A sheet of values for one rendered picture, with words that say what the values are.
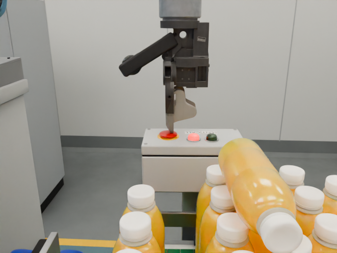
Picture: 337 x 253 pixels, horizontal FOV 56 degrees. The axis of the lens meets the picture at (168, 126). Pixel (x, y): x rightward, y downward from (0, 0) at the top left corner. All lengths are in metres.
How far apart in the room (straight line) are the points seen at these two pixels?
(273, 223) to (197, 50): 0.35
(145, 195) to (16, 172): 0.65
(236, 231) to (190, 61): 0.30
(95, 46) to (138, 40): 0.42
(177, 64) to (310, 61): 2.79
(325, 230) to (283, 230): 0.10
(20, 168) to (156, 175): 0.55
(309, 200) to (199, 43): 0.31
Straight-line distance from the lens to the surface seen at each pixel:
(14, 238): 1.09
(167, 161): 0.60
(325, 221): 0.45
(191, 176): 0.62
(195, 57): 0.57
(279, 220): 0.34
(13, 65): 1.02
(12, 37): 2.10
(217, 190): 0.47
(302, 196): 0.49
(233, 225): 0.40
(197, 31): 0.58
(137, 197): 0.45
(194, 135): 0.61
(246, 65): 3.15
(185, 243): 0.67
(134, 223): 0.40
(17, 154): 1.04
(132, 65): 0.57
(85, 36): 3.23
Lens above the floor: 1.32
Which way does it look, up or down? 19 degrees down
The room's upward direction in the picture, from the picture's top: straight up
